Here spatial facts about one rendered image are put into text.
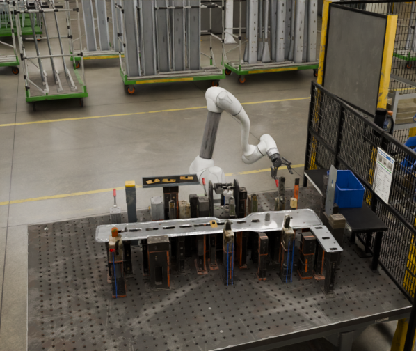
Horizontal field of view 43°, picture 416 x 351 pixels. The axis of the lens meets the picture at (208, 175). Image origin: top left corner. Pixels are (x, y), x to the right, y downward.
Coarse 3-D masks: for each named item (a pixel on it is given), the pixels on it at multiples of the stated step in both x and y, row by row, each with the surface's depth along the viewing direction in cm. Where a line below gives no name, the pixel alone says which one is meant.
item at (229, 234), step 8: (224, 232) 304; (232, 232) 303; (224, 240) 307; (232, 240) 302; (224, 248) 307; (232, 248) 303; (224, 256) 311; (232, 256) 306; (224, 264) 313; (232, 264) 308; (224, 272) 312; (232, 272) 310; (224, 280) 314; (232, 280) 314
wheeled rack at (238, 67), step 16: (240, 0) 967; (240, 16) 979; (224, 32) 1068; (240, 32) 991; (320, 32) 1066; (240, 48) 1004; (224, 64) 1088; (240, 64) 1017; (256, 64) 1063; (272, 64) 1075; (288, 64) 1061; (304, 64) 1073; (240, 80) 1038
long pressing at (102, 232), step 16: (112, 224) 320; (128, 224) 320; (144, 224) 320; (176, 224) 320; (192, 224) 320; (240, 224) 320; (256, 224) 320; (272, 224) 320; (304, 224) 320; (320, 224) 321; (96, 240) 304
